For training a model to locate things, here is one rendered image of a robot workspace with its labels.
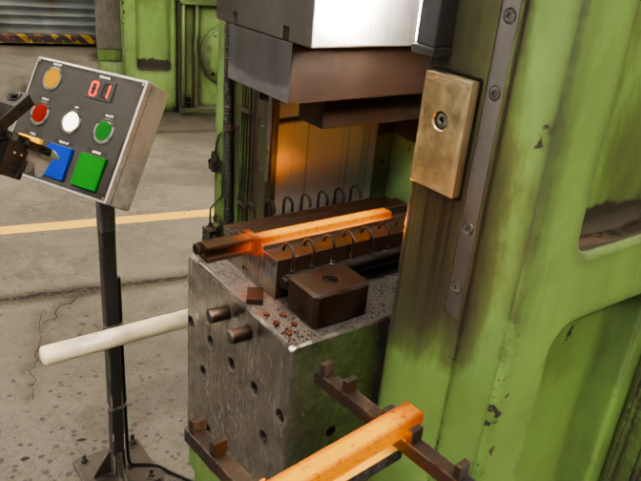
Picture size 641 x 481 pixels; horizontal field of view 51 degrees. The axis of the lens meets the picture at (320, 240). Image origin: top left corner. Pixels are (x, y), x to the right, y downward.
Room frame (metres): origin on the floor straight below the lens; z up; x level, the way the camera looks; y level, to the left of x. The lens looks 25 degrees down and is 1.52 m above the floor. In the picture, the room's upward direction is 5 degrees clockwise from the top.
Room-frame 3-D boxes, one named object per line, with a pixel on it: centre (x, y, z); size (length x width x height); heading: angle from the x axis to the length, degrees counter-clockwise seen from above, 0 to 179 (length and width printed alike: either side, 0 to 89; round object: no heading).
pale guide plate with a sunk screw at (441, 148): (0.97, -0.16, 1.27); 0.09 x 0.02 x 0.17; 38
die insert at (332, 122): (1.27, -0.08, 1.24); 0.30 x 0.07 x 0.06; 128
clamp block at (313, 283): (1.03, -0.02, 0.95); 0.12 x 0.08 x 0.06; 128
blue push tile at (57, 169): (1.41, 0.60, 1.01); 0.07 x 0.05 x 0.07; 63
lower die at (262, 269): (1.26, -0.03, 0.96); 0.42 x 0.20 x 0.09; 128
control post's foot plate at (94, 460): (1.53, 0.54, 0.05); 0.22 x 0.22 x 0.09; 38
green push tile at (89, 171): (1.37, 0.51, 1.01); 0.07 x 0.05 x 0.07; 63
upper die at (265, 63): (1.26, -0.03, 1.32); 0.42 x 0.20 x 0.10; 128
